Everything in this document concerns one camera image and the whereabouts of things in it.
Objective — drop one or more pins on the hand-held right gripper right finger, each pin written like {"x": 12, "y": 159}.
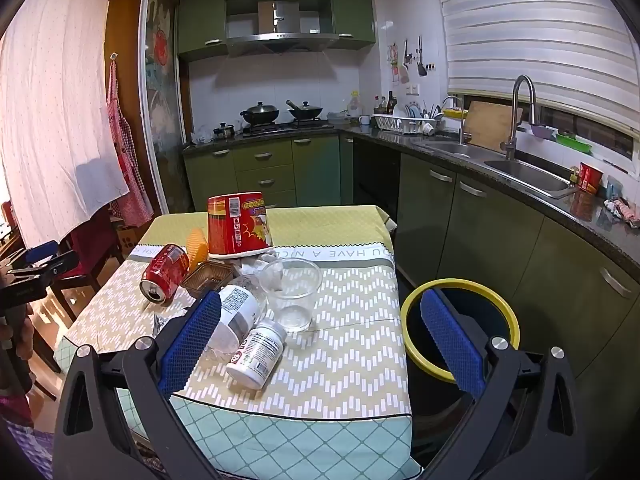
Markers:
{"x": 452, "y": 345}

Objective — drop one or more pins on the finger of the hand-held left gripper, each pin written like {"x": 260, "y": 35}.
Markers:
{"x": 50, "y": 267}
{"x": 42, "y": 252}

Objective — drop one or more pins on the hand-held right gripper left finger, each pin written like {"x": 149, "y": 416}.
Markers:
{"x": 190, "y": 345}

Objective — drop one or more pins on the large white supplement bottle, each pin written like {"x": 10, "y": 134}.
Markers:
{"x": 239, "y": 310}

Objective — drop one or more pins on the black bin with yellow rim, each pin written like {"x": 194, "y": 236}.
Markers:
{"x": 460, "y": 283}

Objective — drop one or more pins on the small white pill bottle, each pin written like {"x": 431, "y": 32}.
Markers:
{"x": 255, "y": 355}

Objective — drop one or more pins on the brown plastic tray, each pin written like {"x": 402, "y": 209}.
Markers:
{"x": 205, "y": 277}

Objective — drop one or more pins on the red soda can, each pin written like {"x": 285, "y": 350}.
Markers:
{"x": 165, "y": 270}

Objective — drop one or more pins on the white tissue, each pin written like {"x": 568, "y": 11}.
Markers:
{"x": 252, "y": 262}

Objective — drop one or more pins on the clear plastic cup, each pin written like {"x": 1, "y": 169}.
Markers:
{"x": 290, "y": 305}

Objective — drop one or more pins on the red instant noodle cup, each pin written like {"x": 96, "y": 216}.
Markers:
{"x": 235, "y": 230}

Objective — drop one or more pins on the clear plastic wrapper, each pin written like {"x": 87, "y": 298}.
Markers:
{"x": 170, "y": 321}

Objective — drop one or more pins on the red wooden chair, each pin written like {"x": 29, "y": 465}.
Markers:
{"x": 90, "y": 245}

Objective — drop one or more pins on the cardboard box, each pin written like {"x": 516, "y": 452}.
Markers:
{"x": 127, "y": 242}

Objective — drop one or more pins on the green base cabinet with doors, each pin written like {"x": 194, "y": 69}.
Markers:
{"x": 500, "y": 240}

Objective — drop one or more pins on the person's pink patterned clothing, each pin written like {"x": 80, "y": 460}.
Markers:
{"x": 12, "y": 410}

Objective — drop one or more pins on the red checked apron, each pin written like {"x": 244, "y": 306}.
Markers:
{"x": 125, "y": 160}

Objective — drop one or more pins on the white dotted cloth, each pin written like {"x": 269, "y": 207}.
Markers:
{"x": 50, "y": 110}

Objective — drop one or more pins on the dark stone countertop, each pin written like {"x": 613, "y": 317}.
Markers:
{"x": 590, "y": 225}

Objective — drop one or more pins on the glass sliding door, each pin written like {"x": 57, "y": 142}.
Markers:
{"x": 162, "y": 110}

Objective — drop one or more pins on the steel sink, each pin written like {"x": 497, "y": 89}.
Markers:
{"x": 530, "y": 175}

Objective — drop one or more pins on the green base cabinet with drawers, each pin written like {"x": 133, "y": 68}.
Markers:
{"x": 265, "y": 165}

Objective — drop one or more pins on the tall steel faucet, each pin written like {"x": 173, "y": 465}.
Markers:
{"x": 510, "y": 145}

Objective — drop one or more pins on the small red noodle cup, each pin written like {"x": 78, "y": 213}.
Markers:
{"x": 590, "y": 177}

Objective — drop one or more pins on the small steel pot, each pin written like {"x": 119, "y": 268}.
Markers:
{"x": 225, "y": 131}

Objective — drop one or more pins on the crumpled patterned cloth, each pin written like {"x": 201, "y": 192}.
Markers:
{"x": 622, "y": 210}

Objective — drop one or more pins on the wooden cutting board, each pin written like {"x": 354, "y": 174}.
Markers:
{"x": 487, "y": 125}

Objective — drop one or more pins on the white dish rack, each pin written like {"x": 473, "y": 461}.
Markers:
{"x": 400, "y": 124}

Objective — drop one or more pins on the yellow drain basket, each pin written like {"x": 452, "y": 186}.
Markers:
{"x": 455, "y": 114}

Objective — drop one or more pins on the purple plastic tray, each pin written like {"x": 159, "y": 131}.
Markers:
{"x": 544, "y": 131}

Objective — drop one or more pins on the green plastic tray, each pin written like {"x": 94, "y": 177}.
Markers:
{"x": 574, "y": 143}

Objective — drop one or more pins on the gas stove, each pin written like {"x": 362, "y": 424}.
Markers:
{"x": 285, "y": 126}

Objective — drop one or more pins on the white plate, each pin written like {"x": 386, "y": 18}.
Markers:
{"x": 399, "y": 111}

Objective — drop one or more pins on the black wok with lid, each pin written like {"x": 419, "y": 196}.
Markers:
{"x": 260, "y": 112}

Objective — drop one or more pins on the window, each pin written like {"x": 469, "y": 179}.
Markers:
{"x": 590, "y": 130}

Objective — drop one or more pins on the cooking oil bottle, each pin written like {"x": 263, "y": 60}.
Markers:
{"x": 355, "y": 106}

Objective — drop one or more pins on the black hanging spatula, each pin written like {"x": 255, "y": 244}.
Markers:
{"x": 422, "y": 67}

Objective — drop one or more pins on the green upper cabinets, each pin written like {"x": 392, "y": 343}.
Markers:
{"x": 200, "y": 20}

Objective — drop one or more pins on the steel range hood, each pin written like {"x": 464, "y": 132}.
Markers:
{"x": 280, "y": 40}

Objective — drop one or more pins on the white window blind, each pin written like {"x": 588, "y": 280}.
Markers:
{"x": 525, "y": 35}

